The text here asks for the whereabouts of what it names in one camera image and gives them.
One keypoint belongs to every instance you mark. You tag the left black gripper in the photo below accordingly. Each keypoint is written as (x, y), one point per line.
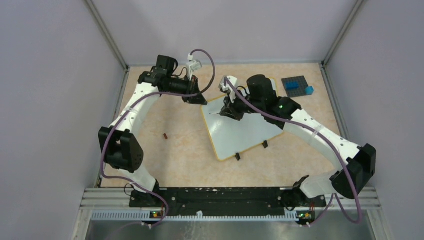
(192, 88)

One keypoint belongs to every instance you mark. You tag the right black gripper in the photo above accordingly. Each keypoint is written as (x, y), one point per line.
(226, 110)

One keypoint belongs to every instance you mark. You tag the yellow-framed whiteboard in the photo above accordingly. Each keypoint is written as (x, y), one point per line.
(229, 137)

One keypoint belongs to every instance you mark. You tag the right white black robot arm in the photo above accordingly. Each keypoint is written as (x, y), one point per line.
(354, 165)

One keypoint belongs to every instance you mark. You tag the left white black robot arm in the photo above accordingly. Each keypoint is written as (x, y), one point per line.
(119, 145)

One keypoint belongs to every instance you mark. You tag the dark blue lego brick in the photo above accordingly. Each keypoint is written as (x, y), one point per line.
(292, 85)

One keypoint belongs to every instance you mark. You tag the grey lego baseplate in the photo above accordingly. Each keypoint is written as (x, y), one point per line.
(297, 92)

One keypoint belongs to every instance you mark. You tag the light blue lego brick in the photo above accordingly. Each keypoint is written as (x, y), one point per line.
(309, 90)

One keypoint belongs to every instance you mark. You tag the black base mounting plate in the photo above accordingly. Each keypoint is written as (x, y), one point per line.
(225, 201)

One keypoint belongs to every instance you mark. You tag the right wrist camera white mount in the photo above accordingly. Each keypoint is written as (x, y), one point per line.
(228, 86)

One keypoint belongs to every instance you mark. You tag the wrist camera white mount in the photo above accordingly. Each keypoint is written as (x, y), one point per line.
(192, 65)
(228, 86)

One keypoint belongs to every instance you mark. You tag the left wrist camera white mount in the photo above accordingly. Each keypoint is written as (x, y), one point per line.
(192, 65)

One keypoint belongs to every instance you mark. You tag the white cable duct strip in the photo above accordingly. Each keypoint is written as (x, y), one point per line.
(147, 216)

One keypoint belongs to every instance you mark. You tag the aluminium frame rail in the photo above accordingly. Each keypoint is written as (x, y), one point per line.
(315, 223)

